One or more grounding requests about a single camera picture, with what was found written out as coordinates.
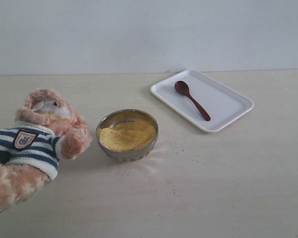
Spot dark red wooden spoon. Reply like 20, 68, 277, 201
174, 80, 211, 121

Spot stainless steel bowl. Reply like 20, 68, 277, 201
95, 109, 158, 163

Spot white plastic tray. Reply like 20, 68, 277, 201
150, 69, 254, 132

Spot plush teddy bear striped sweater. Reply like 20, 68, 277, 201
0, 89, 92, 213

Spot yellow millet grains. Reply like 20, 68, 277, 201
99, 120, 156, 152

